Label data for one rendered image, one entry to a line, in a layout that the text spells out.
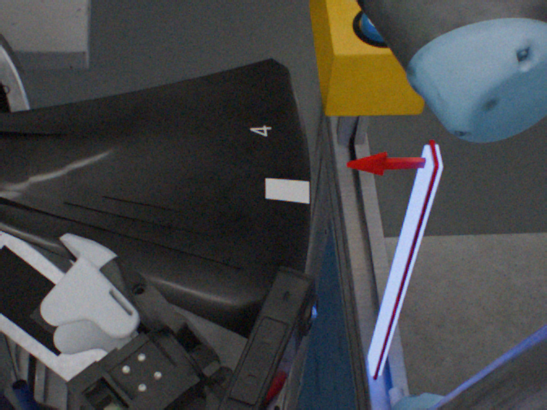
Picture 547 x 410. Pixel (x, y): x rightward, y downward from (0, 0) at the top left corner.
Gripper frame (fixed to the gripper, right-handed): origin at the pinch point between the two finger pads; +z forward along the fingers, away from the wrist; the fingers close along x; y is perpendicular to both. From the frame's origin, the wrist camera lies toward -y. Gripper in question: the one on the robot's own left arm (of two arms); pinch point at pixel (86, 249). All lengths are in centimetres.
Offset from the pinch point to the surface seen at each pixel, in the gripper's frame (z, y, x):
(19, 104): 21.4, -6.5, 10.1
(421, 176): -9.2, -23.2, 4.1
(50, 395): 45, -3, 111
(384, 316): -9.5, -20.9, 23.6
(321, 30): 15.6, -36.4, 18.6
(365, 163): -6.8, -19.7, 1.8
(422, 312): 18, -68, 126
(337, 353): 2, -28, 60
